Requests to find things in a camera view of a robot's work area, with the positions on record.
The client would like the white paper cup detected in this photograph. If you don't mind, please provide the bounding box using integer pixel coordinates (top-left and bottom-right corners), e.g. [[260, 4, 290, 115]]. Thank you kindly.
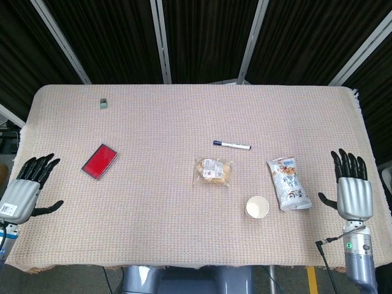
[[246, 195, 270, 220]]

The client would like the silver table leg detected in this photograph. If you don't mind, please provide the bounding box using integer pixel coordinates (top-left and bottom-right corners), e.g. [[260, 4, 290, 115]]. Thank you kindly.
[[268, 265, 276, 294]]

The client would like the dark equipment stack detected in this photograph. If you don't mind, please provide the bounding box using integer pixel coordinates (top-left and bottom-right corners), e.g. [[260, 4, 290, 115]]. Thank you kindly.
[[0, 121, 22, 154]]

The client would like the grey robot torso base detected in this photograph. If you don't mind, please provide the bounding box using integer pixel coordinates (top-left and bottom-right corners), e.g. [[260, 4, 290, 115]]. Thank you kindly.
[[121, 265, 255, 294]]

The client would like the thin black floor cable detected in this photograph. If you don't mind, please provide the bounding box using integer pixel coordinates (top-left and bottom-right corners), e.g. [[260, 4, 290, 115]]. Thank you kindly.
[[102, 266, 111, 294]]

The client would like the silver snack bag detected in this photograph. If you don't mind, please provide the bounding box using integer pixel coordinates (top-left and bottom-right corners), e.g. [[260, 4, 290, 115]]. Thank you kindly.
[[265, 156, 314, 212]]

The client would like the white marker with blue cap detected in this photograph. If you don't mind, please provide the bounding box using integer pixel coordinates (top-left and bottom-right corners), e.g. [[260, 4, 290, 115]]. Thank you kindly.
[[213, 139, 253, 151]]

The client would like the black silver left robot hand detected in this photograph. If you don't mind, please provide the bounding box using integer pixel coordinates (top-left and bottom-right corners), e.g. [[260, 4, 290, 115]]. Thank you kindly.
[[0, 153, 64, 226]]

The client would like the red ink pad case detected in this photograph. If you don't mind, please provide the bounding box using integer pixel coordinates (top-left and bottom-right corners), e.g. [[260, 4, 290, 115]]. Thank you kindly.
[[80, 143, 120, 182]]

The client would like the white metal frame post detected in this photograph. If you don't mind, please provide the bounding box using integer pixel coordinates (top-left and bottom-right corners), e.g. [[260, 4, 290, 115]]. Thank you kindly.
[[237, 0, 270, 84], [149, 0, 172, 84], [327, 12, 392, 86], [29, 0, 92, 85], [0, 103, 27, 129]]

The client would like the beige woven tablecloth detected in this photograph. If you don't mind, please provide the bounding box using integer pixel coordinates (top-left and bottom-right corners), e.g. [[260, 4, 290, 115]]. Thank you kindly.
[[0, 83, 392, 275]]

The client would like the black curtain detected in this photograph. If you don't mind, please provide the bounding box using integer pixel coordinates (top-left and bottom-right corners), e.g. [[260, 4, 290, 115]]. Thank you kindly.
[[0, 0, 392, 168]]

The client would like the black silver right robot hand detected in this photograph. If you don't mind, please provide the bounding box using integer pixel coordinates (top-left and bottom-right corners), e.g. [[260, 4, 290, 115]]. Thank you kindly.
[[317, 148, 374, 221]]

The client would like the clear bag of biscuits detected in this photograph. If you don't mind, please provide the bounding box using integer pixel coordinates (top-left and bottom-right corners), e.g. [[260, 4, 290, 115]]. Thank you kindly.
[[192, 156, 235, 188]]

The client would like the black cable with plug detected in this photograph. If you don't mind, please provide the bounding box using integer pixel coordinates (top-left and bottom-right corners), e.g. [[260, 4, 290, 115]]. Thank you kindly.
[[315, 225, 368, 294]]

